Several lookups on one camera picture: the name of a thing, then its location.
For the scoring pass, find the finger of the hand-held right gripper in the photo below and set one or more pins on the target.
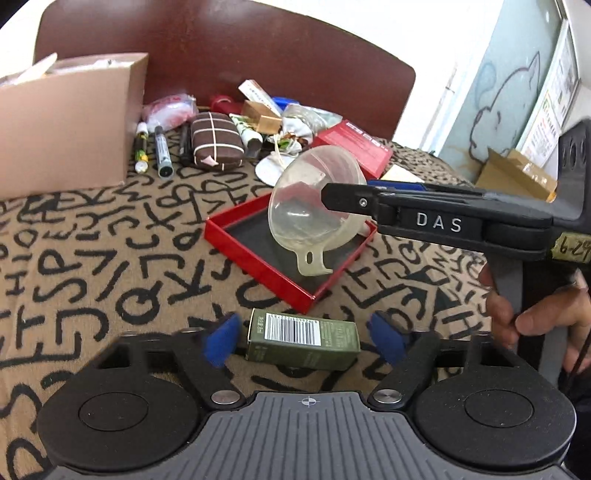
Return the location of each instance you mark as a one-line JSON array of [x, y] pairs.
[[397, 185], [351, 198]]

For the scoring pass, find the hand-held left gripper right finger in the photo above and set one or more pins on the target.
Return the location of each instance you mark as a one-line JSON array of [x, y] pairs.
[[387, 339]]

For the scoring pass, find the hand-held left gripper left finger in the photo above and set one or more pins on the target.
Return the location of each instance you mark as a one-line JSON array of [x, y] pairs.
[[221, 339]]

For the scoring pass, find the clear plastic funnel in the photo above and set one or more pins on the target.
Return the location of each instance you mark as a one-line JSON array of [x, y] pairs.
[[300, 217]]

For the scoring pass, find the small green barcode box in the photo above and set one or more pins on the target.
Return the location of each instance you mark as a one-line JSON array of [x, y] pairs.
[[302, 341]]

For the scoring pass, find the red box tray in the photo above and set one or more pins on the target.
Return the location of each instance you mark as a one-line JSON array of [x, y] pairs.
[[251, 244]]

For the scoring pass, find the brown cardboard box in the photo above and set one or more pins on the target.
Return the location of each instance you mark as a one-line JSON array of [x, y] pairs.
[[64, 129]]

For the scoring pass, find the person's right hand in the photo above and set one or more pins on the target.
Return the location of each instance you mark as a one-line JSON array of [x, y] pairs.
[[549, 314]]

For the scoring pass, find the beige small box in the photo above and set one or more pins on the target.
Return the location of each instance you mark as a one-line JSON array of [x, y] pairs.
[[400, 173]]

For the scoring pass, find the flat cardboard carton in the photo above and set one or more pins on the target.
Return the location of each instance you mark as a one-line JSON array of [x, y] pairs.
[[517, 177]]

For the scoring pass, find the red gift box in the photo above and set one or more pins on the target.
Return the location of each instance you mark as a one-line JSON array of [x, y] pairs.
[[355, 147]]

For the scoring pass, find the plain white felt insole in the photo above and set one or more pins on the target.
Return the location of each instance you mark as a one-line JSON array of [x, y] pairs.
[[272, 168]]

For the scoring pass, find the clear plastic bag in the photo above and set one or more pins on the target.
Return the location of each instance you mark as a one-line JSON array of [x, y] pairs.
[[311, 117]]

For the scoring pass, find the small gold box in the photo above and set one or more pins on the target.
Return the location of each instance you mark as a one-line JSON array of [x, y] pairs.
[[264, 121]]

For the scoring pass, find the blue plastic piece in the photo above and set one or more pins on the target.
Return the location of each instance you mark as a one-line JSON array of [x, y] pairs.
[[284, 101]]

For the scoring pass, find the green white tube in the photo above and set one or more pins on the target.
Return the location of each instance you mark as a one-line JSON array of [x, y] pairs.
[[244, 129]]

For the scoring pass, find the white orange carton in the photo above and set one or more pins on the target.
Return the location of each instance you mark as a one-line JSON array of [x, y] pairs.
[[258, 94]]

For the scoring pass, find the letter print blanket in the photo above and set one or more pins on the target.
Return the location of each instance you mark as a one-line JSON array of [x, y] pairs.
[[115, 240]]

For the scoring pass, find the brown checked pouch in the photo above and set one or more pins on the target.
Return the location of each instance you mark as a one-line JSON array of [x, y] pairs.
[[217, 141]]

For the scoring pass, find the red round lid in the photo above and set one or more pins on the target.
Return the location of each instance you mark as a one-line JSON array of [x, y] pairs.
[[220, 104]]

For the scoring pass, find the black marker pen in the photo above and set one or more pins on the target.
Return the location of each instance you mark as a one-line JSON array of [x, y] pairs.
[[185, 145]]

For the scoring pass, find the grey marker pen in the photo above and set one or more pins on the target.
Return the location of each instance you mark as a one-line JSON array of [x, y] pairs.
[[163, 152]]

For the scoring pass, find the brown wooden chair back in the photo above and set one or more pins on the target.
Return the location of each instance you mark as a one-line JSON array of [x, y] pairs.
[[231, 46]]

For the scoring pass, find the red white plastic bag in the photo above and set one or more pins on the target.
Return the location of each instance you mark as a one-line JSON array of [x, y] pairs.
[[168, 110]]

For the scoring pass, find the green yellow marker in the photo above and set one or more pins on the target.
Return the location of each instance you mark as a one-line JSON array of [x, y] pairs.
[[141, 147]]

